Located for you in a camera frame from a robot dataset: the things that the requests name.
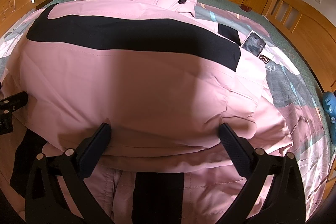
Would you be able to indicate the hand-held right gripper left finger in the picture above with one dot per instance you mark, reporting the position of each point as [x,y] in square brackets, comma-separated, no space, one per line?
[94,150]

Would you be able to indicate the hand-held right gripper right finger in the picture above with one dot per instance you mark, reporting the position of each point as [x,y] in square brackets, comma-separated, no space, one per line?
[233,145]

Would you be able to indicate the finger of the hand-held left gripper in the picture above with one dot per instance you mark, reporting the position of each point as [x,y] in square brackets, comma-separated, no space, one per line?
[15,102]

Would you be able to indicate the pink coat with black stripes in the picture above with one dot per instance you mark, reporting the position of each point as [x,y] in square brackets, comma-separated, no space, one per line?
[144,82]

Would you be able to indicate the plaid pink grey blanket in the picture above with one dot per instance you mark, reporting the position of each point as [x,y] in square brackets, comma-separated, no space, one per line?
[288,87]

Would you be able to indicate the blue plush toy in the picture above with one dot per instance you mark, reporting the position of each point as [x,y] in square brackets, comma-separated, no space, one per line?
[330,106]

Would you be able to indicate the small red-brown object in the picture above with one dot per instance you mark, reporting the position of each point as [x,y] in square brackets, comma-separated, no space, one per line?
[246,8]

